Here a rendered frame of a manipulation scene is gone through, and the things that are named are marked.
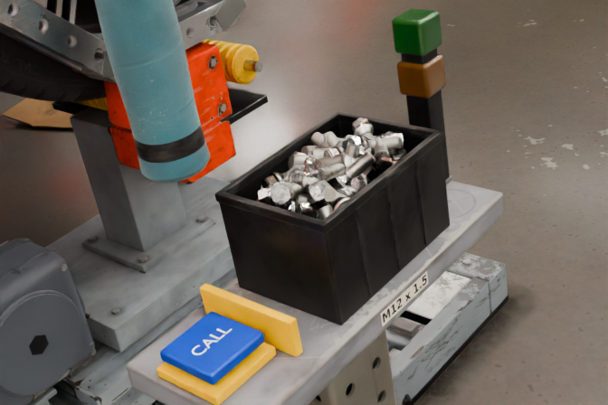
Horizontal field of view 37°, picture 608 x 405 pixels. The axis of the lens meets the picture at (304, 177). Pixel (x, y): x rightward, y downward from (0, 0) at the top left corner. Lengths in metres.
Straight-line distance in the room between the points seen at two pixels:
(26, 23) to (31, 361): 0.42
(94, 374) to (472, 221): 0.64
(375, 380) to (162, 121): 0.39
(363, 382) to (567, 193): 1.04
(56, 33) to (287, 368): 0.51
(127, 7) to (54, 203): 1.27
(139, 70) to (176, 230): 0.51
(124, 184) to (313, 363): 0.66
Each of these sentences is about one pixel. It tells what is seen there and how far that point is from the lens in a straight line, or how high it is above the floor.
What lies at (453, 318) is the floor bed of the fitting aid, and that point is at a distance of 1.48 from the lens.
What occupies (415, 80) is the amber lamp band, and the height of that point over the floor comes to 0.59.
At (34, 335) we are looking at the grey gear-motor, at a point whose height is 0.33.
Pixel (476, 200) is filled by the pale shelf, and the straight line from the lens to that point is 1.05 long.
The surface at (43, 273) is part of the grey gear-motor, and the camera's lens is 1.20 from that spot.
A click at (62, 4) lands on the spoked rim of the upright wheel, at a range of 1.28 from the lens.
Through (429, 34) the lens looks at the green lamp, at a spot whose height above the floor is 0.64.
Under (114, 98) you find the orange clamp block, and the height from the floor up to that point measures 0.54.
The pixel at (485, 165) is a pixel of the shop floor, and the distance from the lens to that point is 2.05.
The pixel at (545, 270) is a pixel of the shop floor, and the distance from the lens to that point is 1.70.
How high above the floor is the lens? 0.99
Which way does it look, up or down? 28 degrees down
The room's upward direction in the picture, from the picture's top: 10 degrees counter-clockwise
